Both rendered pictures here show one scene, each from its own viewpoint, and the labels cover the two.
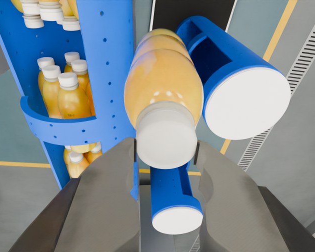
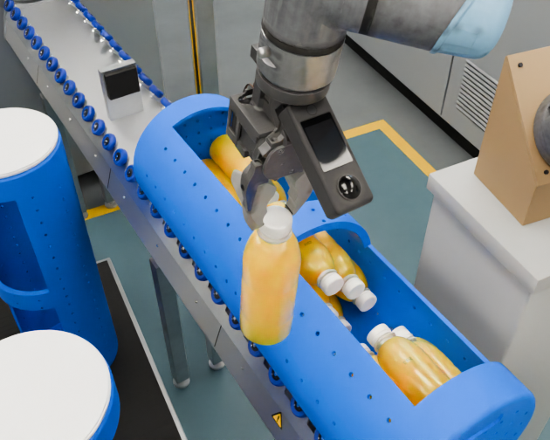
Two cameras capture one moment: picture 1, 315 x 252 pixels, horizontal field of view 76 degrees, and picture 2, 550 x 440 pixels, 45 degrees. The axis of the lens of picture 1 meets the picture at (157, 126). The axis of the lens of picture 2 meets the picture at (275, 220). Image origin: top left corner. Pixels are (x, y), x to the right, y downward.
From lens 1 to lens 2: 0.65 m
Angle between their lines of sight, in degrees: 27
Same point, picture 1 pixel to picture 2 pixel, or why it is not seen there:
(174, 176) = (39, 230)
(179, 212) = (10, 161)
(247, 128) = not seen: outside the picture
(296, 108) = not seen: outside the picture
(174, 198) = (33, 185)
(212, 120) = (78, 347)
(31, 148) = not seen: hidden behind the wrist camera
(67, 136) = (300, 216)
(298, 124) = not seen: outside the picture
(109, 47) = (308, 331)
